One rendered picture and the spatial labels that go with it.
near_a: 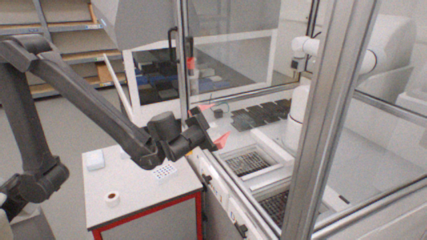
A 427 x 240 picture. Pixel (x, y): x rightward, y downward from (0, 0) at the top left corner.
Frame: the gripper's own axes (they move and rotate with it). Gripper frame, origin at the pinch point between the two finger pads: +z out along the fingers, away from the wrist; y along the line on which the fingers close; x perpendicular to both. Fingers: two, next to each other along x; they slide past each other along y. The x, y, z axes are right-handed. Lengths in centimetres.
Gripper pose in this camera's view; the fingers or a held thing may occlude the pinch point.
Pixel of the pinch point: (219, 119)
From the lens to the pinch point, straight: 77.0
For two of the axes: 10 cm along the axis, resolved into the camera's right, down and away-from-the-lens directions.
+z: 6.9, -4.5, 5.6
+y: 4.9, 8.7, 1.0
